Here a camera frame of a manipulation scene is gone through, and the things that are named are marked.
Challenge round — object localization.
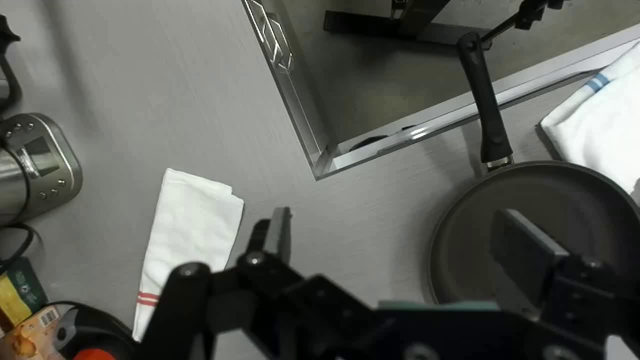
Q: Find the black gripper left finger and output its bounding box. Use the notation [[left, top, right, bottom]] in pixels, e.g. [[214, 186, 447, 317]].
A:
[[247, 206, 297, 270]]

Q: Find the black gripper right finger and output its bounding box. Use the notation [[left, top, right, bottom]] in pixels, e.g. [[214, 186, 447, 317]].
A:
[[490, 206, 574, 311]]

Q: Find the dark non-stick frying pan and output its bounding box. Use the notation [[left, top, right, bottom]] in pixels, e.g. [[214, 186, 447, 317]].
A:
[[427, 28, 640, 312]]

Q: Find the red-striped white dish cloth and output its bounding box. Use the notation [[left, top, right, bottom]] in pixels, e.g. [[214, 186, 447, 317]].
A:
[[130, 166, 247, 344]]

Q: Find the folded white dish cloth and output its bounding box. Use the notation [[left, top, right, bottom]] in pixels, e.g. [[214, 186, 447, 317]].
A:
[[539, 42, 640, 197]]

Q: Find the orange black round object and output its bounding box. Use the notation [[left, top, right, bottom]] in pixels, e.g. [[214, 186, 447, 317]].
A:
[[0, 300, 138, 360]]

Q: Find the stainless steel appliance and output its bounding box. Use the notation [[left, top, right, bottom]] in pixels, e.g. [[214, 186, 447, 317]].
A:
[[0, 110, 86, 226]]

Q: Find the green yellow package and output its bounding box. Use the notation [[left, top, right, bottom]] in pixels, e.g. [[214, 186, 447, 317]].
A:
[[0, 259, 50, 336]]

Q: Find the metal wire rack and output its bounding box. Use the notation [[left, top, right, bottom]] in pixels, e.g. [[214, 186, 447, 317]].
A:
[[240, 0, 297, 72]]

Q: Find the black metal stand frame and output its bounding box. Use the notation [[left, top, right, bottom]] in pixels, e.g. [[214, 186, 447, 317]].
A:
[[322, 0, 568, 50]]

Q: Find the black power cable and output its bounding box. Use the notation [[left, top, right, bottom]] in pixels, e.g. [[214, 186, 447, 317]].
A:
[[0, 220, 41, 270]]

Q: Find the black curved handle object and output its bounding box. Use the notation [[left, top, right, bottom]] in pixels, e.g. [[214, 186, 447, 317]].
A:
[[0, 15, 25, 114]]

